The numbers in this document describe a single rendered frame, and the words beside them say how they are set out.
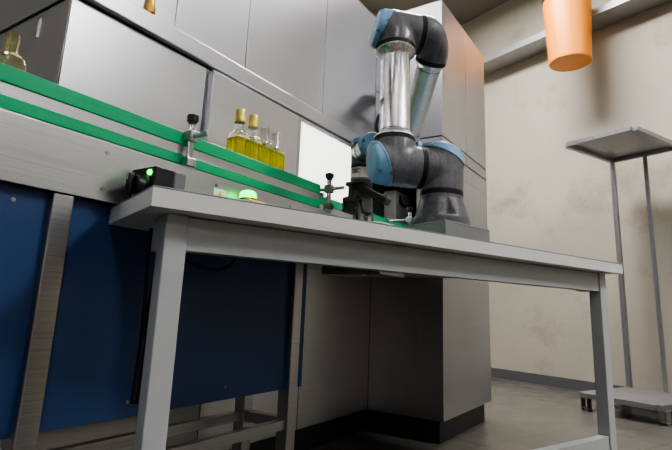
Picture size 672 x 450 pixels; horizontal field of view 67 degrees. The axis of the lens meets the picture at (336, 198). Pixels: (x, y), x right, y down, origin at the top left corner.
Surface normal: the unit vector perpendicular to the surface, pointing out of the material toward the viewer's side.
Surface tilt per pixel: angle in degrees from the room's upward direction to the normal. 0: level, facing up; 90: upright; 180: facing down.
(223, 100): 90
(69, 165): 90
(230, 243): 90
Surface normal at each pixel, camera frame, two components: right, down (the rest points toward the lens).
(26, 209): 0.84, -0.08
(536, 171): -0.80, -0.15
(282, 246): 0.59, -0.15
